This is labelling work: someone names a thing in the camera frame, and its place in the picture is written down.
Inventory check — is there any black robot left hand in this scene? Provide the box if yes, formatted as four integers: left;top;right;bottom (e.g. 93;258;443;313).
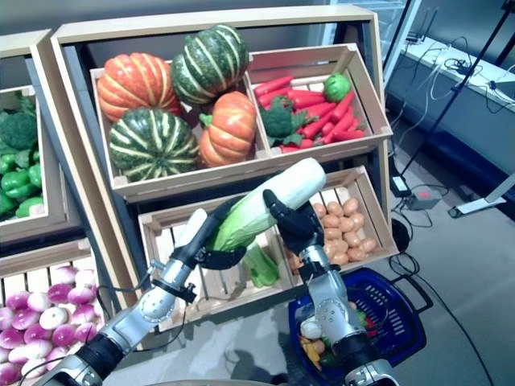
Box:
171;195;249;271

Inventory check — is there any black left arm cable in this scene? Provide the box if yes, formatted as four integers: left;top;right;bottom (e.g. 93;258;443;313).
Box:
96;261;190;355

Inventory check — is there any white standing desk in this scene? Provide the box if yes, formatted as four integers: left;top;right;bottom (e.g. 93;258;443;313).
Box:
398;34;515;218

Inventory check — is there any napa cabbage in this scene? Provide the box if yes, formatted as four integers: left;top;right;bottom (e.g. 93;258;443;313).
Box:
176;207;281;289
204;157;328;253
299;315;325;339

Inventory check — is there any wide wooden pumpkin crate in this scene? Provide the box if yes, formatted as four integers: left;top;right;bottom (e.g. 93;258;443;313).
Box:
89;60;273;192

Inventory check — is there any small orange pumpkin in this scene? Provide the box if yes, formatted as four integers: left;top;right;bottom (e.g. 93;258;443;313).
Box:
197;91;258;168

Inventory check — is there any black tripod stand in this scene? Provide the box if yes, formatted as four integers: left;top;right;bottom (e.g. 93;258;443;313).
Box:
381;0;515;176

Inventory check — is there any long black floor cable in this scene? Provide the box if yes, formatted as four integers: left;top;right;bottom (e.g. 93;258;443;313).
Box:
388;253;496;386

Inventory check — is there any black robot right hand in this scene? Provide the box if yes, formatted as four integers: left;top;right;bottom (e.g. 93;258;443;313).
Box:
262;188;326;255

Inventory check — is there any wooden slatted crate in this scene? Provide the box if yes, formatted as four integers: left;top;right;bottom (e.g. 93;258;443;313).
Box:
138;192;305;322

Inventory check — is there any wooden turnip crate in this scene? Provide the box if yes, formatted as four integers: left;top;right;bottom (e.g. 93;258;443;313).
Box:
0;236;142;386

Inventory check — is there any large orange pumpkin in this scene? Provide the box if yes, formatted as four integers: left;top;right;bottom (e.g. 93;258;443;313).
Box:
96;51;182;124

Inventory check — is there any black wifi router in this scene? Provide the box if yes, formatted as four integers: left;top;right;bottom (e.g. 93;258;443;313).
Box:
405;7;428;44

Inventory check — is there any yellow bell pepper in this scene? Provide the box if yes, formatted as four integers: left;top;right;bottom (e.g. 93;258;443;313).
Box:
300;336;319;362

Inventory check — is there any wooden carrot crate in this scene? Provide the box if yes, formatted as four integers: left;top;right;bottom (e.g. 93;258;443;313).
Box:
245;43;393;158

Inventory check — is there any grey box with red label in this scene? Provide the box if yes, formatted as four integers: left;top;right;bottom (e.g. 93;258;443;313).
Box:
405;187;443;211

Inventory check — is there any red bell pepper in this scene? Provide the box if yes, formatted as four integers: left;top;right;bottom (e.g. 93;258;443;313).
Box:
361;313;378;339

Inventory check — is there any wooden potato crate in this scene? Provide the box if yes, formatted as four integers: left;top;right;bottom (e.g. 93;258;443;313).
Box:
277;165;399;282

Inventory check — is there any dark green broccoli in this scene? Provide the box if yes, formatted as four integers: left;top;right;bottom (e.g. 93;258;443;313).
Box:
259;95;319;148
0;92;39;156

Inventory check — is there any blue plastic shopping basket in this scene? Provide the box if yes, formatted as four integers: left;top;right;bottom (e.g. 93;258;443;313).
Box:
287;267;435;381

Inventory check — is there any black power adapter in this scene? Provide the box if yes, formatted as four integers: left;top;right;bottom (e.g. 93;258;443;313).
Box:
389;175;412;198

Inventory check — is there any green striped pumpkin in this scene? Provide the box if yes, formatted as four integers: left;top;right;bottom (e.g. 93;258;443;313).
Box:
107;106;200;182
171;24;250;106

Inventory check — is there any wooden pepper crate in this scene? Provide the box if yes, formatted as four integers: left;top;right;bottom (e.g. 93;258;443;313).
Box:
0;84;68;238

